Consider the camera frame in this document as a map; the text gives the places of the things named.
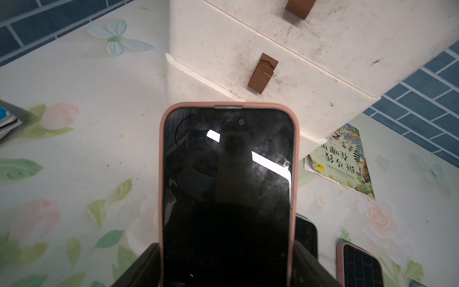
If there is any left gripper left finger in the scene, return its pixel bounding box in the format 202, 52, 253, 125
112, 243, 160, 287

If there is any colourful children's picture book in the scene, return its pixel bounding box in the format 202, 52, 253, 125
304, 124, 375, 199

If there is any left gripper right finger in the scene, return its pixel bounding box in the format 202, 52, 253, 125
292, 240, 341, 287

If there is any white three-drawer storage box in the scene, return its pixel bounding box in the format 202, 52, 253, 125
166, 1, 459, 157

